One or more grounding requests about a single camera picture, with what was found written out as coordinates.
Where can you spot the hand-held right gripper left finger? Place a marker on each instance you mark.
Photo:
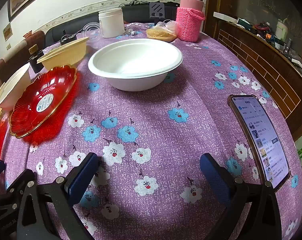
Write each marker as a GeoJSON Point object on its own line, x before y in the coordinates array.
{"type": "Point", "coordinates": [83, 177]}

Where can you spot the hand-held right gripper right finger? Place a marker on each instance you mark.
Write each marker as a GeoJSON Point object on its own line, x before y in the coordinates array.
{"type": "Point", "coordinates": [215, 180]}

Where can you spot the white bowl with cream rim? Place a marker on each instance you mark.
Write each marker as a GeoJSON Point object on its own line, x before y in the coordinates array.
{"type": "Point", "coordinates": [13, 85]}

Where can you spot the large white bowl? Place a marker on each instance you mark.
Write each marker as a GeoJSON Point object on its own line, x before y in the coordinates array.
{"type": "Point", "coordinates": [121, 55]}

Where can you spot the smartphone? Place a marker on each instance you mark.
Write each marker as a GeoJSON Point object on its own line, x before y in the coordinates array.
{"type": "Point", "coordinates": [260, 135]}

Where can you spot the purple floral tablecloth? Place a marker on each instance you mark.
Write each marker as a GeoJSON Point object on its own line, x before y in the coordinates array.
{"type": "Point", "coordinates": [153, 120]}

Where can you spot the dark cup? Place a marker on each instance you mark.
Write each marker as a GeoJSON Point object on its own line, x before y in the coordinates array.
{"type": "Point", "coordinates": [36, 65]}

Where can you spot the brown sofa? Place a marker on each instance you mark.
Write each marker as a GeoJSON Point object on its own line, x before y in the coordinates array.
{"type": "Point", "coordinates": [16, 52]}

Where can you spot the brick pattern wooden counter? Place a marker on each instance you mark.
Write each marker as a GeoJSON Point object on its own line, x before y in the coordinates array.
{"type": "Point", "coordinates": [265, 67]}

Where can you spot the beige plastic bowl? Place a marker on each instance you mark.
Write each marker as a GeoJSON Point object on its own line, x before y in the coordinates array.
{"type": "Point", "coordinates": [66, 55]}

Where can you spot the black leather sofa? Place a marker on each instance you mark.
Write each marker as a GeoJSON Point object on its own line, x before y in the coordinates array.
{"type": "Point", "coordinates": [53, 32]}

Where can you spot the plastic bag of food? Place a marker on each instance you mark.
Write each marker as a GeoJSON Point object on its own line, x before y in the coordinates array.
{"type": "Point", "coordinates": [158, 33]}

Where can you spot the white plastic jar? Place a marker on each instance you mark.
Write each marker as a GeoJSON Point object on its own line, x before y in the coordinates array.
{"type": "Point", "coordinates": [112, 22]}

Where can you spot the pink bottle with knitted sleeve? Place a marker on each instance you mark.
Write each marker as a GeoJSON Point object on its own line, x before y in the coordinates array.
{"type": "Point", "coordinates": [188, 22]}

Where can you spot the white kettle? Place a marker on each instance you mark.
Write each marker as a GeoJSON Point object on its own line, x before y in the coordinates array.
{"type": "Point", "coordinates": [281, 30]}

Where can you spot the white box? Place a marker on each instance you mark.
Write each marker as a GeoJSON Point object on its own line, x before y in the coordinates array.
{"type": "Point", "coordinates": [224, 16]}

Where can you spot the grey phone stand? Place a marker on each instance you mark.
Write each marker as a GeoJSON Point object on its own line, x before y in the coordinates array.
{"type": "Point", "coordinates": [157, 8]}

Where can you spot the dark clothes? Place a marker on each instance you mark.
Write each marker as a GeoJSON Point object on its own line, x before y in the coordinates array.
{"type": "Point", "coordinates": [137, 2]}

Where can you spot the small wall plaque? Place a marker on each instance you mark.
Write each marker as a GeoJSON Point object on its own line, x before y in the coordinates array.
{"type": "Point", "coordinates": [7, 31]}

